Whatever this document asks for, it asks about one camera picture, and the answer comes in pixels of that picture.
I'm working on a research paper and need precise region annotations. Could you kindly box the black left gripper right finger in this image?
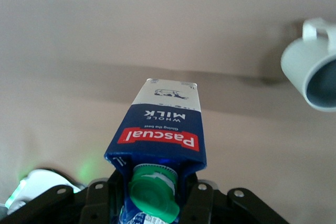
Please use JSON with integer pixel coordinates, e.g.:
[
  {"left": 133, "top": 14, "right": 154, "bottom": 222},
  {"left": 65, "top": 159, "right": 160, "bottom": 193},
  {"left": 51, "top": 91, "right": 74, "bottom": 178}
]
[{"left": 181, "top": 173, "right": 289, "bottom": 224}]

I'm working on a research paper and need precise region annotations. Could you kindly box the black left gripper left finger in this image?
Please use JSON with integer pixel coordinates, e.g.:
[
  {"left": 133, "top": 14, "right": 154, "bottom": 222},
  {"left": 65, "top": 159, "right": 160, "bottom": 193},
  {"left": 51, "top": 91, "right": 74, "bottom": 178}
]
[{"left": 0, "top": 170, "right": 124, "bottom": 224}]

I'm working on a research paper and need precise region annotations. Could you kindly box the blue white Pascal milk carton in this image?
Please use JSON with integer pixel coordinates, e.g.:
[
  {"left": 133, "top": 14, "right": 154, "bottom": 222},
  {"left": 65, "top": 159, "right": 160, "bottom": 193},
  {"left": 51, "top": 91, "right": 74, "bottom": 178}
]
[{"left": 104, "top": 78, "right": 207, "bottom": 224}]

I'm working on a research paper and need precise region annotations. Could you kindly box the grey ribbed cup with handle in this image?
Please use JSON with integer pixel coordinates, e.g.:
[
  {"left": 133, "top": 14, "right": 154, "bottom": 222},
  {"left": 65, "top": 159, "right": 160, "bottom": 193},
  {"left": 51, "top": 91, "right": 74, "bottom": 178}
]
[{"left": 280, "top": 18, "right": 336, "bottom": 112}]

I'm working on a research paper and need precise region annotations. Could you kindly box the brown table cover sheet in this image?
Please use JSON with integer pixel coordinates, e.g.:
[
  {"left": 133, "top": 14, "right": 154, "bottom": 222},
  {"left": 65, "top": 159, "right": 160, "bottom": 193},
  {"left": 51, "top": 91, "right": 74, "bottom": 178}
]
[{"left": 0, "top": 0, "right": 336, "bottom": 224}]

